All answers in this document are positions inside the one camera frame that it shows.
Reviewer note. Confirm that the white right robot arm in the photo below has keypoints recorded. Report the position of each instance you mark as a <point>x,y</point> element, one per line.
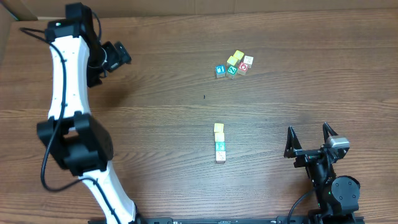
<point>337,197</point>

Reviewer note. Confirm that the white block red print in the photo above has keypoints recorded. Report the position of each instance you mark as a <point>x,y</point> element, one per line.
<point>248,60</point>

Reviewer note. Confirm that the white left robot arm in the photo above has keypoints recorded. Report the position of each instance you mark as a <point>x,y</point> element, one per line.
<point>71,135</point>

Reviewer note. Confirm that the green letter Z block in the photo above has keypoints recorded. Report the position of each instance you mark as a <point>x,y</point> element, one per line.
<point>231,72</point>

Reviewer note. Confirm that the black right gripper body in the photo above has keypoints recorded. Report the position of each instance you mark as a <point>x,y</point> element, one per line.
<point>306,156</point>

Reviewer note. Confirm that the blue letter block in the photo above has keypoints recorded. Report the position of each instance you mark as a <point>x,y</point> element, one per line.
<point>220,71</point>

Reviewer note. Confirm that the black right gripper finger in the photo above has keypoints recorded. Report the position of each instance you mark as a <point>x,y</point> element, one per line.
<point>293,144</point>
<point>328,133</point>

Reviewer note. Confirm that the yellow block top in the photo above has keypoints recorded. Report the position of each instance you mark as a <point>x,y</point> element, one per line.
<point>239,55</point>

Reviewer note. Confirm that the green faced block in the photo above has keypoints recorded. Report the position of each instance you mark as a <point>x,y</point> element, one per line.
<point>220,146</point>

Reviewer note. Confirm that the red bordered block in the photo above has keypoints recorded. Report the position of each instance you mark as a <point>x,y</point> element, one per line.
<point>243,68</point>

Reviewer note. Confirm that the yellow wooden block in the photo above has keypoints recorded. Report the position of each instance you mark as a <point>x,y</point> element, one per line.
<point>218,128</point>

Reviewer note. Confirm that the wooden block with red drawing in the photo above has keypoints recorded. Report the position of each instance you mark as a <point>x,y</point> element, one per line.
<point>220,156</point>

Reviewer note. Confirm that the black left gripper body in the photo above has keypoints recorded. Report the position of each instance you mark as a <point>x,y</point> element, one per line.
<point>115,57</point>

